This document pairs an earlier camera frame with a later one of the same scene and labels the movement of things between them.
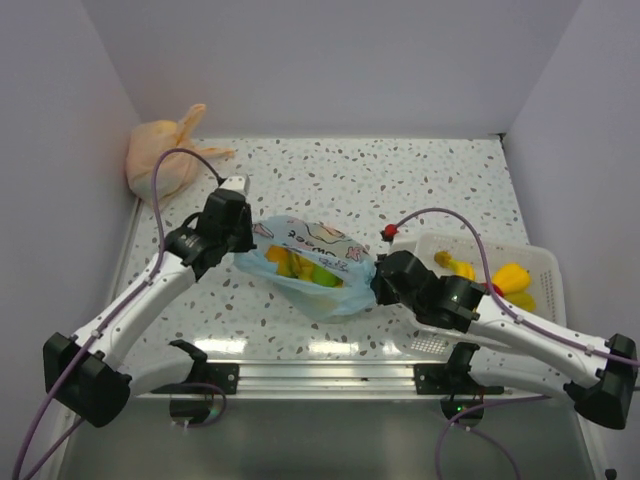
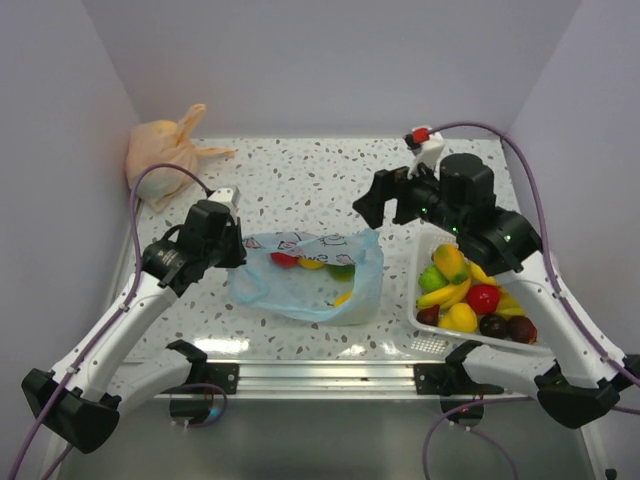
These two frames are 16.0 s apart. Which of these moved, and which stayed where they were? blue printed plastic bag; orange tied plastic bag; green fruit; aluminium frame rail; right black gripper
Moved: green fruit; blue printed plastic bag; right black gripper
Stayed: orange tied plastic bag; aluminium frame rail
